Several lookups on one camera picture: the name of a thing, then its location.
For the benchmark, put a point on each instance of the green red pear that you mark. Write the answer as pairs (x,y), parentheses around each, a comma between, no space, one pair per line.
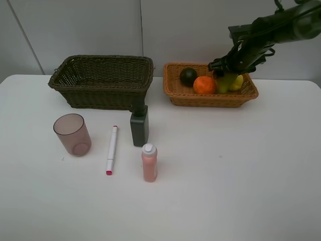
(225,82)

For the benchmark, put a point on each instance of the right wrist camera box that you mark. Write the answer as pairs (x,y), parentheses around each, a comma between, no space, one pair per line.
(239,30)

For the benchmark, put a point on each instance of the dark grey pump bottle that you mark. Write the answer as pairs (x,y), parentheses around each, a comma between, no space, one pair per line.
(139,122)

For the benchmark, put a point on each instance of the white marker with pink cap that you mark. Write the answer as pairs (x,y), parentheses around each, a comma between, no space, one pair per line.
(111,151)

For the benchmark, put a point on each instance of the dark mangosteen with green calyx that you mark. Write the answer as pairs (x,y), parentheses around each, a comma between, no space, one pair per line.
(188,77)

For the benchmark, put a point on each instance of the pink bottle with white cap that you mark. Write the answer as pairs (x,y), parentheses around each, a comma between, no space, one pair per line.
(149,162)

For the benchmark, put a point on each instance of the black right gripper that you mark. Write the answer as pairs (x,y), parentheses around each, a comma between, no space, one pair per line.
(242,58)

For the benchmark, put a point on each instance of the orange tangerine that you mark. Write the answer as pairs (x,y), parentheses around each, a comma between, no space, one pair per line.
(204,85)

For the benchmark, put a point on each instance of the dark brown wicker basket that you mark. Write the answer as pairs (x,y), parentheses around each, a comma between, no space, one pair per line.
(110,82)

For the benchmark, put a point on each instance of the yellow lemon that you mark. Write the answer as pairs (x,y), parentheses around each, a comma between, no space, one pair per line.
(237,84)

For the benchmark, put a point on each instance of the translucent pink plastic cup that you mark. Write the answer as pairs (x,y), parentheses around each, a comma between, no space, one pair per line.
(73,134)

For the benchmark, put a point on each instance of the orange wicker basket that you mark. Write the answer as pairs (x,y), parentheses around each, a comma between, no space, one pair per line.
(181,95)

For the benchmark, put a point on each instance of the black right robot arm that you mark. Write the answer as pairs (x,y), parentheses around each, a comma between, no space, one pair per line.
(301,22)

